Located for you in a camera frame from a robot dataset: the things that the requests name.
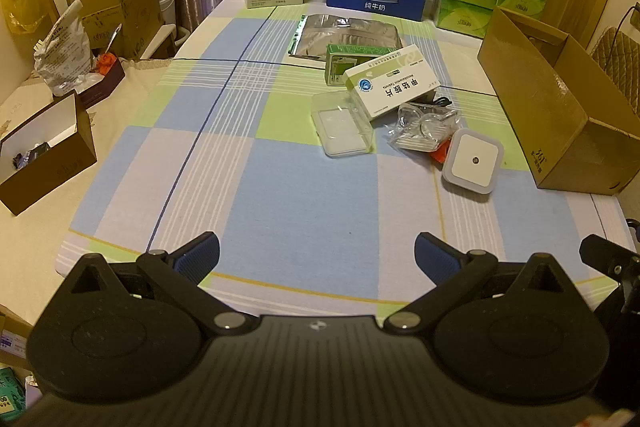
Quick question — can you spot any silver foil bag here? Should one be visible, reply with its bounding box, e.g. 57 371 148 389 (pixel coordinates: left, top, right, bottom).
287 13 403 62

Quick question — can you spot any white square night light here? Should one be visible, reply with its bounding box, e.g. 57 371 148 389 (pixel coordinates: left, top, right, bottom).
442 128 504 196

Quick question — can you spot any brown cardboard box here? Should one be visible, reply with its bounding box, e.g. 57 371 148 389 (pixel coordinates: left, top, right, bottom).
477 6 640 196

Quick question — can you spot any crumpled white bag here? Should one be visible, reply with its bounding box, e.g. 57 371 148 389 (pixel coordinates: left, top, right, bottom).
34 0 101 96

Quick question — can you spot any small green box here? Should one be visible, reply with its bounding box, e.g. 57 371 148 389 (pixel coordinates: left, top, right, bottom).
325 43 382 88

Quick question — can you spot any green packet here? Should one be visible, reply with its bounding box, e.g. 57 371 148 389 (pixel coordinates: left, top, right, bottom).
0 367 27 427

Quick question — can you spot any brown open gift box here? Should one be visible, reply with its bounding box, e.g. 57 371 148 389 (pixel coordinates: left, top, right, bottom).
0 89 98 215

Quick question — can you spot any white medicine box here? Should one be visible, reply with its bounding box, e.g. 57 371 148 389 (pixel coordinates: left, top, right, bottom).
344 46 442 122

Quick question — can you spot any clear plastic bag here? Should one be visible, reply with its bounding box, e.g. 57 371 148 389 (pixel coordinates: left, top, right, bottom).
387 103 461 154

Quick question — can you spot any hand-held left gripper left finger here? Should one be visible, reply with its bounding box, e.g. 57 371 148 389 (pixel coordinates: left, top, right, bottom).
67 231 251 338

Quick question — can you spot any dark maroon box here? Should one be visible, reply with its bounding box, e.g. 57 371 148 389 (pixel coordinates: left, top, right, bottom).
75 54 126 108

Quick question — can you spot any open tall cardboard box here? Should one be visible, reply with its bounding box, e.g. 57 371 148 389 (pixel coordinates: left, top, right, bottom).
67 0 162 60

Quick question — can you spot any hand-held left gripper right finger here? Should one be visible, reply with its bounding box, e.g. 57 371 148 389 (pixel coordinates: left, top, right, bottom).
383 231 566 338

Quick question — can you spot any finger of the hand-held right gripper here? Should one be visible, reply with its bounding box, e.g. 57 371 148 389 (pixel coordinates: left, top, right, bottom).
579 233 640 280

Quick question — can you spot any clear plastic case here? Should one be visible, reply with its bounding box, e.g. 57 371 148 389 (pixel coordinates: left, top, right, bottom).
311 90 375 158

